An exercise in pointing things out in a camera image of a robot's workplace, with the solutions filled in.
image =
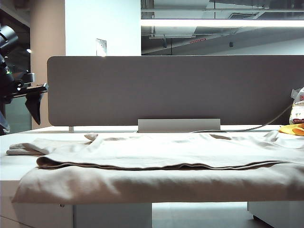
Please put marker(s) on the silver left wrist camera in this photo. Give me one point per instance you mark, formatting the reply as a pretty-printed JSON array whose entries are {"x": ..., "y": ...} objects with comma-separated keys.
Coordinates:
[{"x": 29, "y": 78}]

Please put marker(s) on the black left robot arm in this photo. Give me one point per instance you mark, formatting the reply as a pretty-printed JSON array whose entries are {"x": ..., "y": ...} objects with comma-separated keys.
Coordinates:
[{"x": 7, "y": 35}]

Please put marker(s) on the beige T-shirt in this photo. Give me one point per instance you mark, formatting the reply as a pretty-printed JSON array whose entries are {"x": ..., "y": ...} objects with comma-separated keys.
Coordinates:
[{"x": 147, "y": 183}]

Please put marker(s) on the silver wall plate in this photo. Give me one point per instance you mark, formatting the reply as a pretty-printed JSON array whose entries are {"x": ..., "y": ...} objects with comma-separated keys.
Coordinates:
[{"x": 101, "y": 47}]

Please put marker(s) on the linear ceiling light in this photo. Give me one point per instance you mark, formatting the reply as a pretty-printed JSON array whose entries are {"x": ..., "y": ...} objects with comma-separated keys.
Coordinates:
[{"x": 221, "y": 23}]

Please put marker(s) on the white divider support post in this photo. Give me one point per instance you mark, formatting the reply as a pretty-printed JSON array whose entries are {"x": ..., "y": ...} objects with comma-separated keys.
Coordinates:
[{"x": 71, "y": 129}]

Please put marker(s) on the white snack package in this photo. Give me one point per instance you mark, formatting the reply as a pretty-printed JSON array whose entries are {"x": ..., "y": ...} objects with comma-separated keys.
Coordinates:
[{"x": 298, "y": 107}]

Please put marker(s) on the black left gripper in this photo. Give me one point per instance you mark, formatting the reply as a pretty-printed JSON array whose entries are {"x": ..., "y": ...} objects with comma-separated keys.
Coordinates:
[{"x": 8, "y": 88}]

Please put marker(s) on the red ceiling sign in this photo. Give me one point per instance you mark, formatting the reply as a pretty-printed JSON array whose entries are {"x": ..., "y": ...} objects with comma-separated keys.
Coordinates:
[{"x": 197, "y": 41}]

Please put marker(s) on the white drawer cabinet with lock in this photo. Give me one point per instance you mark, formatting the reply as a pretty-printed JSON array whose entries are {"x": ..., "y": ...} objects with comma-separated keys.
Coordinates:
[{"x": 107, "y": 216}]

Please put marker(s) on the grey desk divider panel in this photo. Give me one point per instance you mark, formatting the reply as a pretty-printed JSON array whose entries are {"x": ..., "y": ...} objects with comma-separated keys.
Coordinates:
[{"x": 166, "y": 90}]

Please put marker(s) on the yellow cloth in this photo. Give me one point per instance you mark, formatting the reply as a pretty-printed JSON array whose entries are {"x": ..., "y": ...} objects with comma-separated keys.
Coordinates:
[{"x": 293, "y": 129}]

